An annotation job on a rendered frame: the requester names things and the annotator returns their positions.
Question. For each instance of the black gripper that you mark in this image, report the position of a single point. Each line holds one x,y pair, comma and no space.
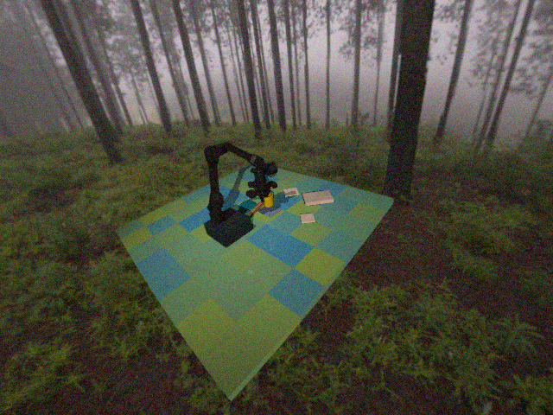
262,186

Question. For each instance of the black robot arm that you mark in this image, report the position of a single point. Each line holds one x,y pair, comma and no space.
216,199

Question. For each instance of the brown flat bar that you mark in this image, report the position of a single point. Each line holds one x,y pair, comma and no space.
255,209

